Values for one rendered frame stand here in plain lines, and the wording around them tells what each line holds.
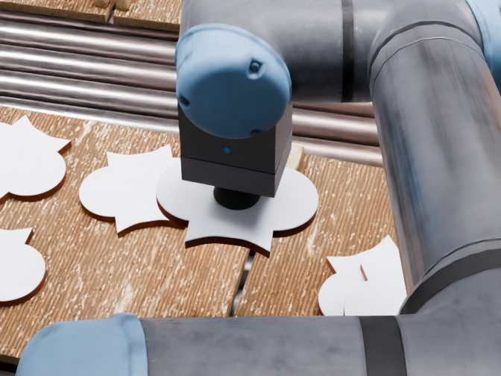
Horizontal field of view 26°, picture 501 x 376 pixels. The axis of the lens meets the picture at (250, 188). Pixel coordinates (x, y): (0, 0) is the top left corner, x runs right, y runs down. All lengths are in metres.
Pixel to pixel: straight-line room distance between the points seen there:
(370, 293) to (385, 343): 0.74
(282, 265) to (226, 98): 0.51
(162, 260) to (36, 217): 0.16
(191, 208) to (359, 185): 0.34
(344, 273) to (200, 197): 0.23
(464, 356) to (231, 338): 0.08
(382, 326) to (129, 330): 0.09
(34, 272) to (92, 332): 0.79
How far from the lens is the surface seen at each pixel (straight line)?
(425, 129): 0.57
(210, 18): 0.72
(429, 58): 0.64
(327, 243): 1.21
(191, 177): 0.95
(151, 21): 1.50
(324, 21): 0.71
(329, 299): 1.13
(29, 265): 1.19
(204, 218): 0.97
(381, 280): 1.13
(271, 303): 1.15
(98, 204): 1.24
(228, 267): 1.18
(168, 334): 0.39
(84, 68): 1.46
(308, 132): 1.37
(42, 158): 1.30
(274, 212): 0.98
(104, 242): 1.22
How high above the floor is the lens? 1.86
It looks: 47 degrees down
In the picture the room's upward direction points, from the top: straight up
